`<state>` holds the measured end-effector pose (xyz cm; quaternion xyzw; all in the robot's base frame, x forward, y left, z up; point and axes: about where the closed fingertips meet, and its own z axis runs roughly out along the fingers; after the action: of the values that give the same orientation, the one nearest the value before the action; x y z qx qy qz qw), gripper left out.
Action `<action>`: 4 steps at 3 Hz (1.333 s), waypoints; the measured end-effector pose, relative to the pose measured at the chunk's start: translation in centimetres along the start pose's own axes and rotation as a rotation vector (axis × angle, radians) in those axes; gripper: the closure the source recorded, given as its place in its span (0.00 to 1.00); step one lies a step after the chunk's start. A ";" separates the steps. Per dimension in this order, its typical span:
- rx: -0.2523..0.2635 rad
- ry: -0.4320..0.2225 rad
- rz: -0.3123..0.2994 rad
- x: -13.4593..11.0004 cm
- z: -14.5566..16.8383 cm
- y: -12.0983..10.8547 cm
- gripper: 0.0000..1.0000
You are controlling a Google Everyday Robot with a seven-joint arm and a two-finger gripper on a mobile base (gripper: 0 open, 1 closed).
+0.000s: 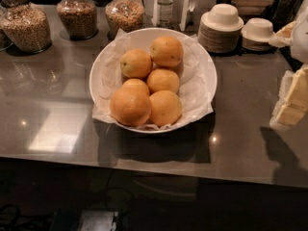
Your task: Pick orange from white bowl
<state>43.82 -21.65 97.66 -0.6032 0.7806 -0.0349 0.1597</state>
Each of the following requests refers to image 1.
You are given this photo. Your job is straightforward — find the short stack paper bowls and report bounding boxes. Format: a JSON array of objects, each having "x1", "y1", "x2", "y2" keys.
[{"x1": 241, "y1": 17, "x2": 274, "y2": 52}]

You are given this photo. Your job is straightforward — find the black cables under table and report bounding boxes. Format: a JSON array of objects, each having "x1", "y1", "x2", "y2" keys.
[{"x1": 0, "y1": 203, "x2": 52, "y2": 231}]

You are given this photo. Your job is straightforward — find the front left large orange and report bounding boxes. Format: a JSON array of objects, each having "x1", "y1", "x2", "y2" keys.
[{"x1": 110, "y1": 89, "x2": 151, "y2": 126}]

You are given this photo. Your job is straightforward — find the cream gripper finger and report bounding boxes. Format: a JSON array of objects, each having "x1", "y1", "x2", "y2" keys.
[{"x1": 269, "y1": 64, "x2": 308, "y2": 131}]

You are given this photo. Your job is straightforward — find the glass cereal jar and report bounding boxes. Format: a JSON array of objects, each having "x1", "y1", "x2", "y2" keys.
[
  {"x1": 56, "y1": 0, "x2": 98, "y2": 39},
  {"x1": 105, "y1": 0, "x2": 144, "y2": 40},
  {"x1": 1, "y1": 0, "x2": 52, "y2": 54}
]

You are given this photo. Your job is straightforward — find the left glass cereal jar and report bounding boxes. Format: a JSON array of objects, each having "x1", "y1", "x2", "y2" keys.
[{"x1": 1, "y1": 0, "x2": 52, "y2": 54}]

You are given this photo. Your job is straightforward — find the far left glass jar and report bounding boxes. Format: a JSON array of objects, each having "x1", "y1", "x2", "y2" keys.
[{"x1": 0, "y1": 7, "x2": 13, "y2": 51}]

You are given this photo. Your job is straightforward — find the white ceramic bowl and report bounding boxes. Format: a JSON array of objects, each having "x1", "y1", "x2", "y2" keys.
[{"x1": 89, "y1": 27, "x2": 218, "y2": 135}]

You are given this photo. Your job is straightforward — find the right glass cereal jar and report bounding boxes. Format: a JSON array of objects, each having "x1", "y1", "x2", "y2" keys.
[{"x1": 105, "y1": 0, "x2": 144, "y2": 40}]

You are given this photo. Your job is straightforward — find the middle glass cereal jar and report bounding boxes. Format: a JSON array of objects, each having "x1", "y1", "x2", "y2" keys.
[{"x1": 56, "y1": 0, "x2": 98, "y2": 39}]

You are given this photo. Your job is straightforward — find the white paper liner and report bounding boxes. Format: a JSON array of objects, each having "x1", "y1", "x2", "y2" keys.
[{"x1": 91, "y1": 28, "x2": 215, "y2": 132}]

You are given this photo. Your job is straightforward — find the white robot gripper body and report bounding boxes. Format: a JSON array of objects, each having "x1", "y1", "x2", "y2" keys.
[{"x1": 269, "y1": 0, "x2": 308, "y2": 64}]

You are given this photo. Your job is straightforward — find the clear glass bottle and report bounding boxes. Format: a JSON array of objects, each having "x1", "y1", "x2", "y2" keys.
[{"x1": 157, "y1": 0, "x2": 173, "y2": 28}]

